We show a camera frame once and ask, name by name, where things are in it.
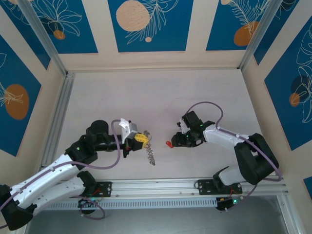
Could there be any metal disc with key rings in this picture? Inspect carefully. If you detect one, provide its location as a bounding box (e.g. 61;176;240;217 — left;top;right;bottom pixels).
142;130;157;167

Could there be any aluminium side rail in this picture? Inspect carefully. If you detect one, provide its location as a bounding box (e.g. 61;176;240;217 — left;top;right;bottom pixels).
41;72;76;168

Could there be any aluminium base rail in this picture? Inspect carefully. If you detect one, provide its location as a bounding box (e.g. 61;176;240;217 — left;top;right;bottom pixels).
97;179;216;197

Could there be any white slotted cable duct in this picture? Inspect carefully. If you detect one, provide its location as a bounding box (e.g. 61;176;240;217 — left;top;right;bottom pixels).
45;197;217;210

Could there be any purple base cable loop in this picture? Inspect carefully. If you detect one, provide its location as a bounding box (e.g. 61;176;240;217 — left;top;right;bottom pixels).
73;195;106;220

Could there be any blue floral wall panel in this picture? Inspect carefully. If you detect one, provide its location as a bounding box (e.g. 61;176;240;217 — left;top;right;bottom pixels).
264;14;312;151
0;34;42;157
253;0;312;66
26;0;98;55
0;4;51;71
206;0;277;51
108;0;195;53

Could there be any aluminium frame post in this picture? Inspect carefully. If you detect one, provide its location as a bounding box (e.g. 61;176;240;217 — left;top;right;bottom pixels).
237;0;301;71
17;0;70;78

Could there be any aluminium frame beam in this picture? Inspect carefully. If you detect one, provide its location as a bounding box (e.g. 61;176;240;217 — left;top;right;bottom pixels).
276;195;294;234

